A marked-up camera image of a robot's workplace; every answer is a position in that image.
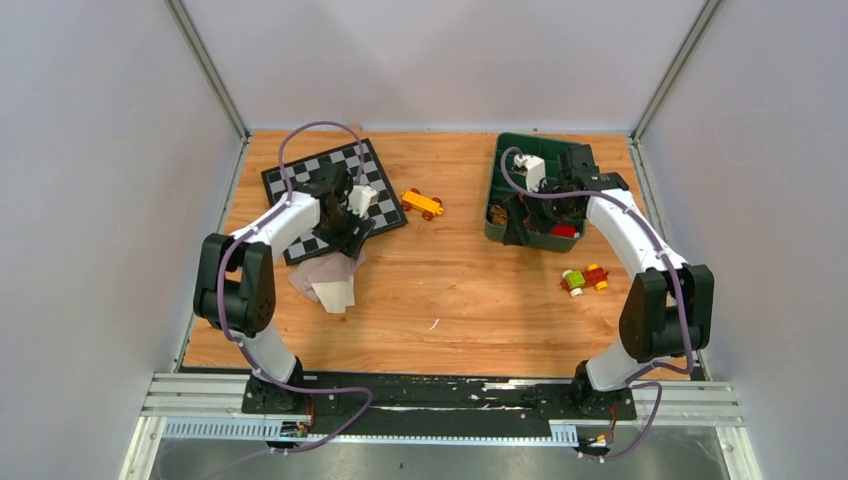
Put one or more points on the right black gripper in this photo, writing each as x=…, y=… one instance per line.
x=516, y=233

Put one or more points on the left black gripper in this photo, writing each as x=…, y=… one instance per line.
x=350, y=243

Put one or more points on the black pinstriped underwear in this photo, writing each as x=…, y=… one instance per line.
x=534, y=221

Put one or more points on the brown underwear white waistband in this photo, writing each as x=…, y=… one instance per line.
x=498, y=215

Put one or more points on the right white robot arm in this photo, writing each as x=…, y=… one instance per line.
x=667, y=313

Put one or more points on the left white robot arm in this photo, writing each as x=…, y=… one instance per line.
x=235, y=284

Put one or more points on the pink underwear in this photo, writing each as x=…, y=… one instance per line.
x=328, y=280

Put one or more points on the green compartment tray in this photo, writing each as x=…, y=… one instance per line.
x=500, y=192

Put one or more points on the red item in tray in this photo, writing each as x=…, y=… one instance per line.
x=566, y=231

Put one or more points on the yellow toy brick car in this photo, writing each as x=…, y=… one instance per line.
x=428, y=207

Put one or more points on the black white chessboard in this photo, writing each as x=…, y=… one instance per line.
x=386, y=212

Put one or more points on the red green toy car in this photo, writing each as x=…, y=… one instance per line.
x=575, y=281

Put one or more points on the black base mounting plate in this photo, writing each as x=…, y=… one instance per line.
x=549, y=399

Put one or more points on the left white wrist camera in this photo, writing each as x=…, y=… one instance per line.
x=360, y=199

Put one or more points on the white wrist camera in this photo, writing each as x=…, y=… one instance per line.
x=533, y=168
x=360, y=199

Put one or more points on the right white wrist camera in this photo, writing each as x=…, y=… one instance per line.
x=533, y=168

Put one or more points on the aluminium front rail frame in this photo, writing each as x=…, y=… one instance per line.
x=207, y=405

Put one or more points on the left aluminium corner post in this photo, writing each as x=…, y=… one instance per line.
x=193, y=38

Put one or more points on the aluminium corner post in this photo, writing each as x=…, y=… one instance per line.
x=679, y=61
x=193, y=38

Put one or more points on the right aluminium corner post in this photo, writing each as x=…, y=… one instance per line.
x=679, y=61

